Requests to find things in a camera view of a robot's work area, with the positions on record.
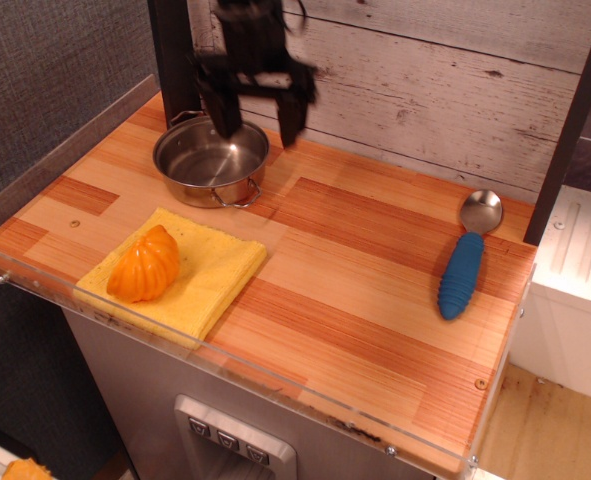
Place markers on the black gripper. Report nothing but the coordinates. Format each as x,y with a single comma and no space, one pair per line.
254,34

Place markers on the stainless steel pot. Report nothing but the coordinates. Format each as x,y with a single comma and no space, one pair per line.
202,169

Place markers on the yellow folded towel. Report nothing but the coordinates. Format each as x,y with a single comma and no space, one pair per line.
214,268

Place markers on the clear acrylic left guard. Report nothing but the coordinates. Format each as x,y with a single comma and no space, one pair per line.
37,177

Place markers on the silver dispenser button panel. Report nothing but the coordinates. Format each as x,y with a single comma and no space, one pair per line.
219,446

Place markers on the orange object bottom left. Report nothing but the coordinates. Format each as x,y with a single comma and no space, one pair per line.
26,469

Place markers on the dark left cabinet post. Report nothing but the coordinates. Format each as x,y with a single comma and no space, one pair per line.
174,50

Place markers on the dark cabinet post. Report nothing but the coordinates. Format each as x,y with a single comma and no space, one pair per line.
174,50
561,160

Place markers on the blue handled metal spoon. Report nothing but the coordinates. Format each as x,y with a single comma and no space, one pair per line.
480,213

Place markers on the dark right cabinet post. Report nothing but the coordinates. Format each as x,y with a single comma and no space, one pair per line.
561,160

